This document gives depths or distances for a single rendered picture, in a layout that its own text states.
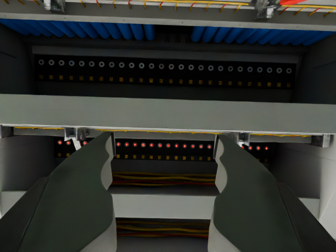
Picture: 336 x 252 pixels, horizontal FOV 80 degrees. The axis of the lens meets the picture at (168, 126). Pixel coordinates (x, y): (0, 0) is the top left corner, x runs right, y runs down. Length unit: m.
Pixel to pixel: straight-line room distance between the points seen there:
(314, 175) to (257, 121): 0.22
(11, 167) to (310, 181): 0.61
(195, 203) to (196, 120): 0.18
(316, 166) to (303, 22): 0.28
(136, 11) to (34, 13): 0.14
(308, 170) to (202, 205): 0.24
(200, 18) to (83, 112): 0.21
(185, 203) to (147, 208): 0.07
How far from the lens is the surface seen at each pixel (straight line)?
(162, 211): 0.42
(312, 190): 0.52
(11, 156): 0.51
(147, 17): 0.31
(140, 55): 0.44
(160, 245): 0.65
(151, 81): 0.43
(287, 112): 0.35
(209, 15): 0.32
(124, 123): 0.31
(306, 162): 0.52
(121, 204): 0.42
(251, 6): 0.33
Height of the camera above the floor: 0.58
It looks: 26 degrees up
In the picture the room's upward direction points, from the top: 178 degrees counter-clockwise
